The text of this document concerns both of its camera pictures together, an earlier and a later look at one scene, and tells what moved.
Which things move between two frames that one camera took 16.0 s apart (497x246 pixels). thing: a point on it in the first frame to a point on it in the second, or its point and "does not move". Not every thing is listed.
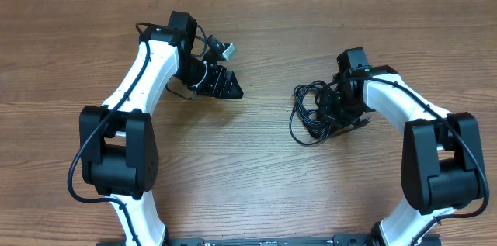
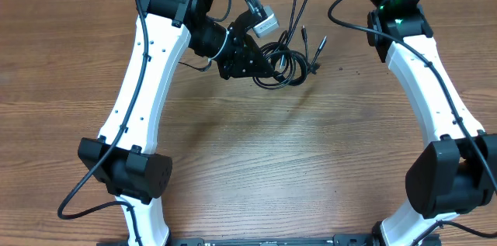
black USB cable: [307, 125] to [288, 65]
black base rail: [338, 240] does not move
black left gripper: [218, 83] to [238, 67]
